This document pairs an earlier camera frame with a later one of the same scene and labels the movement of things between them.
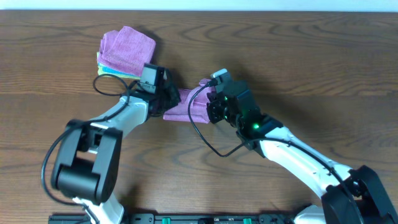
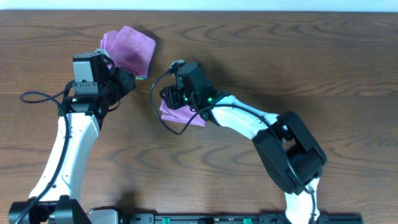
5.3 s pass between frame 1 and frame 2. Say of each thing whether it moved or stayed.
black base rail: stayed
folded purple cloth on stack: stayed
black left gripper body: moved
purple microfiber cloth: moved
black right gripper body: moved
